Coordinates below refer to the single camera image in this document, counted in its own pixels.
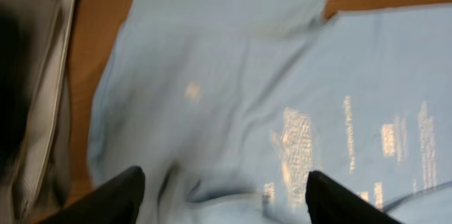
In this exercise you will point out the folded grey garment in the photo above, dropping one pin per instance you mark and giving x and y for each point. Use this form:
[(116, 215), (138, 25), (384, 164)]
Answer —
[(38, 178)]

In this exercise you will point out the folded black garment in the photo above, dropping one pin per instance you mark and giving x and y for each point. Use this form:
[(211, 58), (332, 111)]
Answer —
[(15, 102)]

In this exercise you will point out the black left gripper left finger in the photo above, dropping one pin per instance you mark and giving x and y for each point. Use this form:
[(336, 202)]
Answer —
[(116, 202)]

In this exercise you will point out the light blue printed t-shirt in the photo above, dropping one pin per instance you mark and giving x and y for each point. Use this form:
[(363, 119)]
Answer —
[(228, 105)]

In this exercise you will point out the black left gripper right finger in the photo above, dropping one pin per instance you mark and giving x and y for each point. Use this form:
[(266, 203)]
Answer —
[(330, 203)]

